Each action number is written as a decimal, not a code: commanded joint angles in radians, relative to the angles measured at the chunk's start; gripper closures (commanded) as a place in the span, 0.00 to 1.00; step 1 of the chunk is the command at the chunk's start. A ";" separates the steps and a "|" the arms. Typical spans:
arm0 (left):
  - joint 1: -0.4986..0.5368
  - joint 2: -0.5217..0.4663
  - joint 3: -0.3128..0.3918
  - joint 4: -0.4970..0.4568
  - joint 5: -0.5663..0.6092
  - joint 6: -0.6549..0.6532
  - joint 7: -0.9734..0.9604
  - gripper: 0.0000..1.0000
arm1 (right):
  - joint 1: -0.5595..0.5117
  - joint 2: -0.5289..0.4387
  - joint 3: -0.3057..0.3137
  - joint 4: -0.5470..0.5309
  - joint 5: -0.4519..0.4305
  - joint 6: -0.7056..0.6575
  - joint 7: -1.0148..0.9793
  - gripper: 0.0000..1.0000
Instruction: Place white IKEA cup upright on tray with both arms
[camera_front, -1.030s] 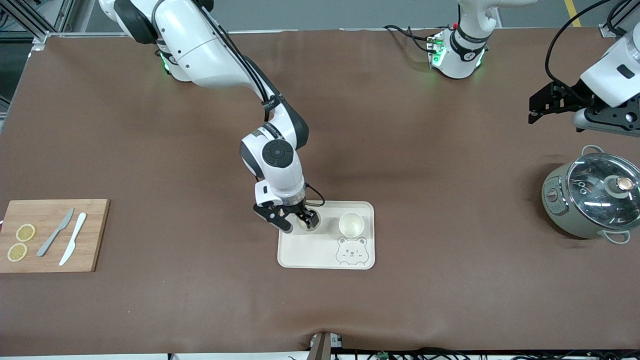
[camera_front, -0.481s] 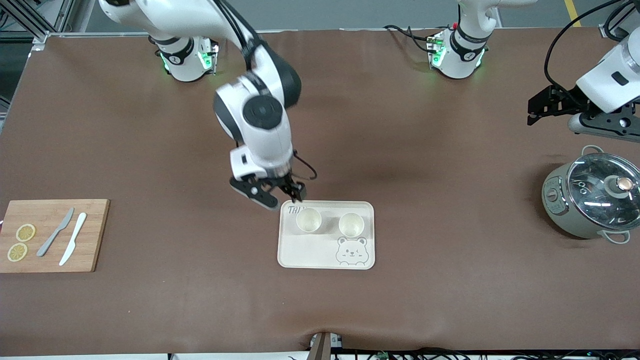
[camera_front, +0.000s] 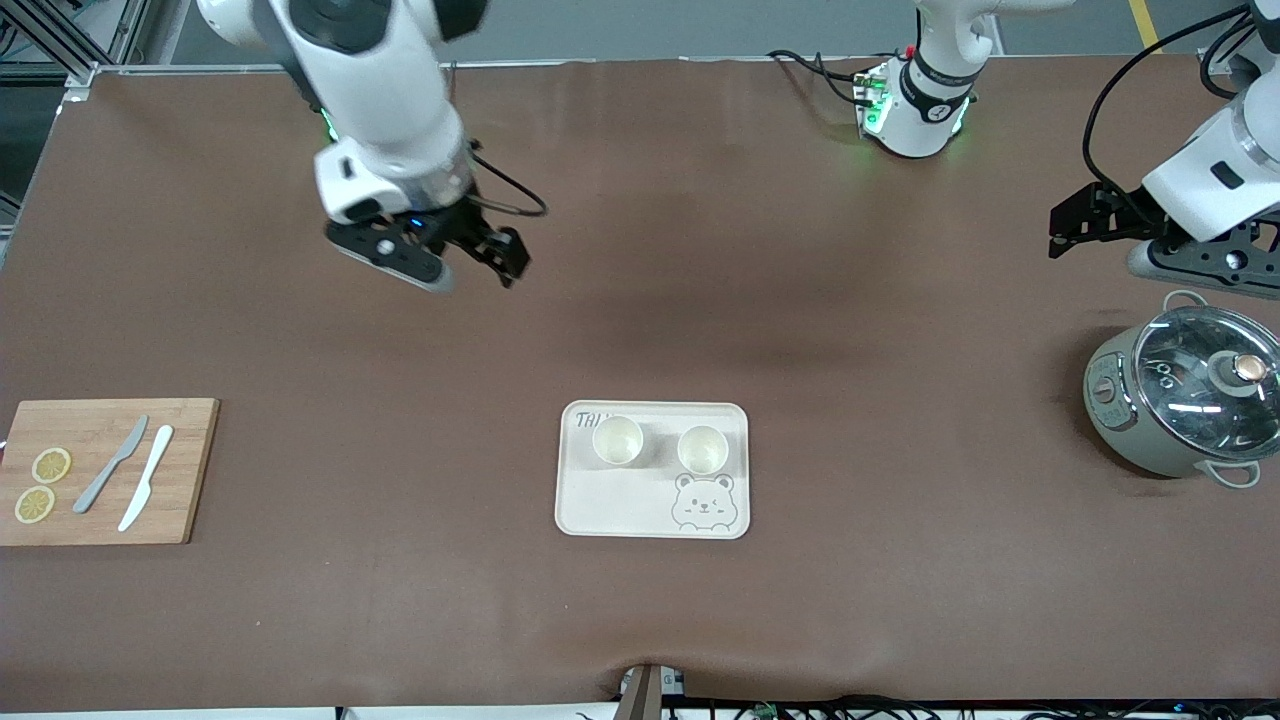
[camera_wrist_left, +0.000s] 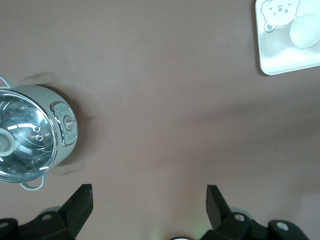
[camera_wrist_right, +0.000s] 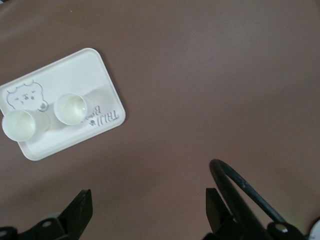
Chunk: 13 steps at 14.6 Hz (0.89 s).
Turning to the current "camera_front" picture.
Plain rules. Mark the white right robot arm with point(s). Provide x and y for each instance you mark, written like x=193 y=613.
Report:
x=380 y=90

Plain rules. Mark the white plastic knife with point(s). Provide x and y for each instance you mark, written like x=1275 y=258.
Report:
x=148 y=475

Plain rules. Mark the wooden cutting board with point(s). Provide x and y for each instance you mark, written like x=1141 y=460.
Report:
x=190 y=470

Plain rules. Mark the aluminium profile bar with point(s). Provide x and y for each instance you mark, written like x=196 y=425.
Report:
x=1215 y=62

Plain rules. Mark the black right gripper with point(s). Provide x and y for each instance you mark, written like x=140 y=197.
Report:
x=466 y=231

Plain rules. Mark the cream bear print tray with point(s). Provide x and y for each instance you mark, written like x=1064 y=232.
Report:
x=620 y=505

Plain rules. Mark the green electric cooking pot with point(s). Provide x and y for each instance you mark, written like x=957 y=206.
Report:
x=1115 y=420

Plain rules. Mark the brown table cover mat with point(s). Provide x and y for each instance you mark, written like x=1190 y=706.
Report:
x=700 y=300

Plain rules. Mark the glass pot lid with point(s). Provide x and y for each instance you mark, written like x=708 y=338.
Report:
x=1195 y=390

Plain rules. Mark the white plastic cup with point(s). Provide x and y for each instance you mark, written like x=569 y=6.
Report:
x=617 y=441
x=702 y=450

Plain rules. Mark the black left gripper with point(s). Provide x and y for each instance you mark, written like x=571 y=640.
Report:
x=1124 y=214

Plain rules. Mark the aluminium frame structure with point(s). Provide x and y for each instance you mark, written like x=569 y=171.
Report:
x=100 y=45

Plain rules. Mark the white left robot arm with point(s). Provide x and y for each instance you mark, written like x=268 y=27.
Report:
x=930 y=110

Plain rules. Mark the yellow lemon slice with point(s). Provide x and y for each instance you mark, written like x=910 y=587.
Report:
x=51 y=465
x=34 y=504

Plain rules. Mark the grey plastic knife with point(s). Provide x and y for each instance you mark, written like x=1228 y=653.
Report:
x=105 y=475

